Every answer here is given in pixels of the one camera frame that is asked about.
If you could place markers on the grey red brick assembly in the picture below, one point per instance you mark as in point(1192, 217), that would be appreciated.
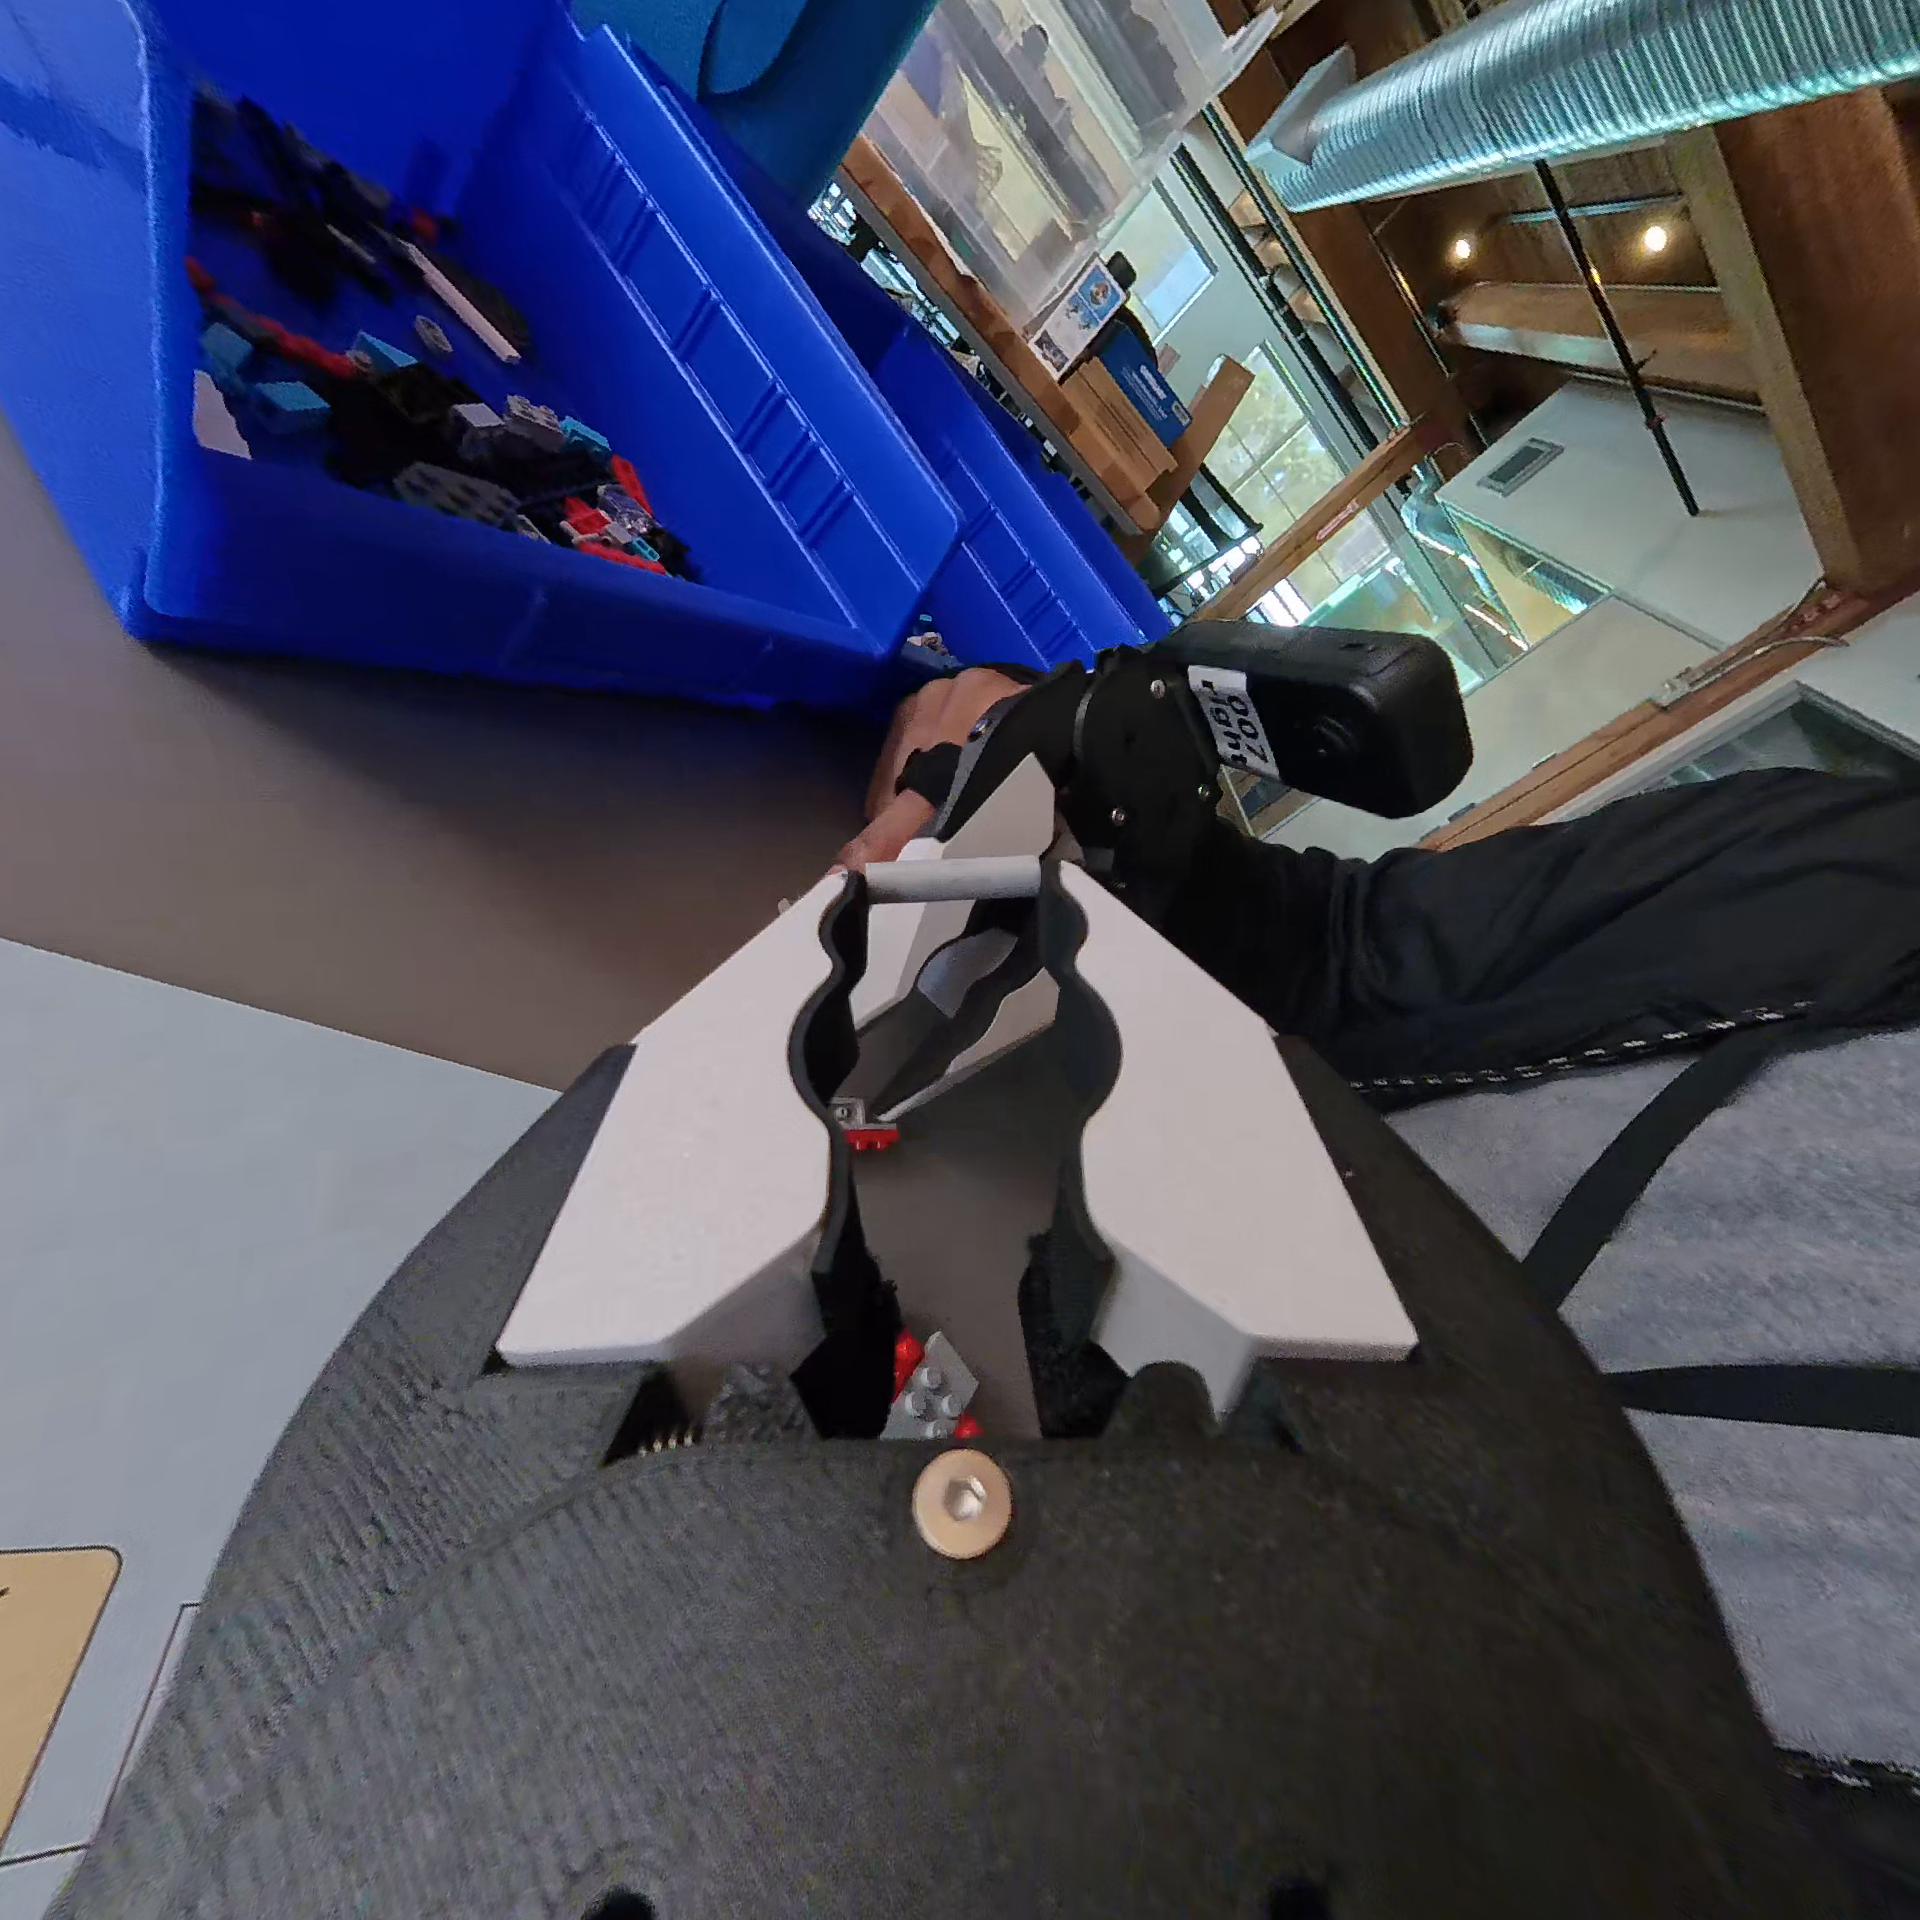
point(931, 1395)

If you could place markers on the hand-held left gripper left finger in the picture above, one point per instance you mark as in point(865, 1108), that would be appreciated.
point(676, 1183)

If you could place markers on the pale blue instruction booklet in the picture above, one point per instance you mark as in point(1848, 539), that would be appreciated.
point(224, 1275)

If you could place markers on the blue plastic bin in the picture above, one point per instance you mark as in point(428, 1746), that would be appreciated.
point(1021, 570)
point(452, 646)

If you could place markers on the pile of colourful toy bricks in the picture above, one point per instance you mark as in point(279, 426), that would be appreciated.
point(421, 420)

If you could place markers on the wooden shelf table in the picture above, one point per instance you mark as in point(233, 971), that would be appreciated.
point(1110, 434)

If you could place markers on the white printed box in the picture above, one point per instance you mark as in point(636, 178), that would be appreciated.
point(1080, 309)

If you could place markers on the red brick with pale studs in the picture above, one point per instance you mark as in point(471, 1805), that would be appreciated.
point(870, 1125)

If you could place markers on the person's right forearm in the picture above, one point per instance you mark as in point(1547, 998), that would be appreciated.
point(1576, 900)

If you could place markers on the clear plastic storage box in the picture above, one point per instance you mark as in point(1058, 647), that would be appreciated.
point(1049, 120)

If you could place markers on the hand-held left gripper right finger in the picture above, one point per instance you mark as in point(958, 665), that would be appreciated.
point(1245, 1183)

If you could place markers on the silver duct pipe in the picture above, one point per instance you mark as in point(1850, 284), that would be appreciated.
point(1576, 89)

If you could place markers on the blue cardboard box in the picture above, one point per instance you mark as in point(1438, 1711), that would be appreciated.
point(1141, 382)

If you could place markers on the grey desk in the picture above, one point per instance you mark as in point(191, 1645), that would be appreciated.
point(376, 841)

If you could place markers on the person's right hand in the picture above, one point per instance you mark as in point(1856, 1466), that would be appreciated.
point(931, 706)

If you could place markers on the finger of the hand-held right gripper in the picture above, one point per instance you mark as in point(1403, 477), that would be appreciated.
point(1014, 824)
point(1005, 1036)

